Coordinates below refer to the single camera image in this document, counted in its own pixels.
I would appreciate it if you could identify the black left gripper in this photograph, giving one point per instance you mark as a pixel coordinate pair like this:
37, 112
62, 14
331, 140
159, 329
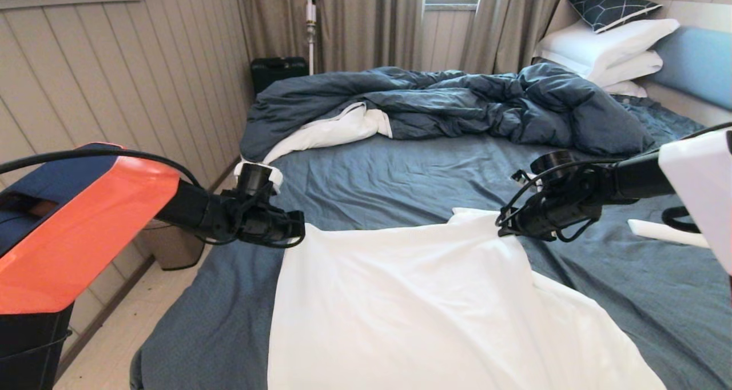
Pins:
271, 227

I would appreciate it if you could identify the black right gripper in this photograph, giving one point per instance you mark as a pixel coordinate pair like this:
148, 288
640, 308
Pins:
549, 215

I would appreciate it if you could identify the white t-shirt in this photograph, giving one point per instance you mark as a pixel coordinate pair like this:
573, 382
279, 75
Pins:
429, 310

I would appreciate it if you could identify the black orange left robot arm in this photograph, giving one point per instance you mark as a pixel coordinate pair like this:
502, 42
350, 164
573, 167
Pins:
86, 224

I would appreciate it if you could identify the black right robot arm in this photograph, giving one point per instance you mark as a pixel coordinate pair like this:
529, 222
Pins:
646, 175

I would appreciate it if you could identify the beige trash bin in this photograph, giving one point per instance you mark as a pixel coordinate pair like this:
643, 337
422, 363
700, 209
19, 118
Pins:
177, 250

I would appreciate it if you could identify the blue patterned bed sheet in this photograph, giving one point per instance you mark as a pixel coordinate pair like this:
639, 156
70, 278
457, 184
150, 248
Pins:
400, 178

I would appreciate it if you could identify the blue duvet with white lining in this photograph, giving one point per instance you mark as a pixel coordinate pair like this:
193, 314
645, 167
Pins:
457, 104

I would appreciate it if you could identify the black suitcase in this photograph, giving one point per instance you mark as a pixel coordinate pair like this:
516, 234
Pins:
280, 75

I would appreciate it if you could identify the long white remote control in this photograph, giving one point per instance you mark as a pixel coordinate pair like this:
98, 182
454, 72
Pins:
663, 234

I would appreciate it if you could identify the flat white pillow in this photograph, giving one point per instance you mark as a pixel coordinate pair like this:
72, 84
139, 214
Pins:
626, 88

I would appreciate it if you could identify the medium white pillow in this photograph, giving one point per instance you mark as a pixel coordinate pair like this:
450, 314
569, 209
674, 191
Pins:
629, 68

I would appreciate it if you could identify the large white pillow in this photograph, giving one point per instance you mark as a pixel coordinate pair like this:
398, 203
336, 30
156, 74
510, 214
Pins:
595, 47

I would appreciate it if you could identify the narrow beige curtain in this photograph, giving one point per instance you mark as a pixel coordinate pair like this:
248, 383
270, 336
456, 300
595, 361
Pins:
509, 24

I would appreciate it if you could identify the white stick vacuum cleaner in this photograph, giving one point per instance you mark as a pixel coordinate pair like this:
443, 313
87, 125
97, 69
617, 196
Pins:
310, 24

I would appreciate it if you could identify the wide beige curtain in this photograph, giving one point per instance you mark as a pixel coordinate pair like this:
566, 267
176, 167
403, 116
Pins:
354, 24

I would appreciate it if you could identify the dark geometric patterned cushion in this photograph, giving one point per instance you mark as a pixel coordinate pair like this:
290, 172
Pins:
609, 6

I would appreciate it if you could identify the blue padded headboard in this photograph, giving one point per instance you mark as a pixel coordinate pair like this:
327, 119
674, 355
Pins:
697, 64

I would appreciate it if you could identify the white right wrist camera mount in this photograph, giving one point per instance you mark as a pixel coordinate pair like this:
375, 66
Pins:
521, 178

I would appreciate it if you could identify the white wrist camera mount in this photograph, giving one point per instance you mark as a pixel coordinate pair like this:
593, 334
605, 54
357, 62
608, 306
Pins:
277, 175
521, 178

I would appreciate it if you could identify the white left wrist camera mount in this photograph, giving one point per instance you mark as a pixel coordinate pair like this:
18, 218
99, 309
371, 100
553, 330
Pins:
277, 175

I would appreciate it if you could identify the beige upholstered bed frame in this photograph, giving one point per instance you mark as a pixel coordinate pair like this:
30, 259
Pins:
686, 108

